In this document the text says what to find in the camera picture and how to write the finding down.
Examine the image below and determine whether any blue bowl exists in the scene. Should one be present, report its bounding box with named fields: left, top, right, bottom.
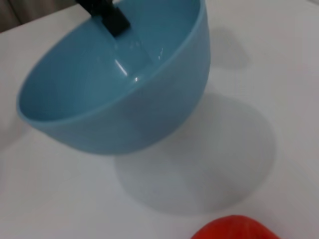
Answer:
left=16, top=0, right=212, bottom=157

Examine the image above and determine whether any grey curtain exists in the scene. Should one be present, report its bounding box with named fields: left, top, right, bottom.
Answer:
left=0, top=0, right=84, bottom=33

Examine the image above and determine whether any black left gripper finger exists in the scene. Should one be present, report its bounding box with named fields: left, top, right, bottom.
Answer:
left=75, top=0, right=132, bottom=38

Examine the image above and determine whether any orange fruit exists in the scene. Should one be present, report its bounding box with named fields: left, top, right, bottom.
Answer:
left=190, top=215, right=282, bottom=239

